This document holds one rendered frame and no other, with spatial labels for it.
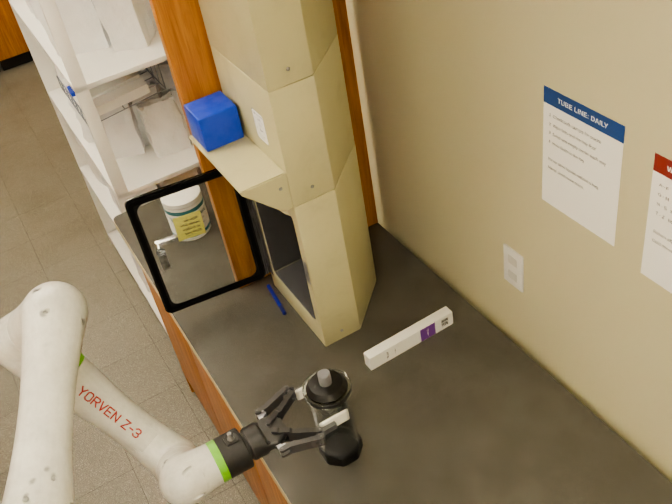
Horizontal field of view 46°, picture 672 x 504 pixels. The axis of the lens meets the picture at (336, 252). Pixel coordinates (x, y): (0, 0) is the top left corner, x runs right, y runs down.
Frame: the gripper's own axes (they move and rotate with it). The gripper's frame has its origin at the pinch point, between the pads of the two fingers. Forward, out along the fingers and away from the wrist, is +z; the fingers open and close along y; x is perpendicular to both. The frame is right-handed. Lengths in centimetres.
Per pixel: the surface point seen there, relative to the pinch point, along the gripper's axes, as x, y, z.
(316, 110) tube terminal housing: -51, 31, 24
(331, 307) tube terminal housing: 5.6, 31.2, 17.6
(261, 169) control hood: -39, 36, 10
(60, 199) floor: 113, 320, -23
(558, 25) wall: -71, -7, 57
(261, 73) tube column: -63, 33, 14
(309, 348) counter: 18.1, 33.5, 9.8
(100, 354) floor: 113, 178, -40
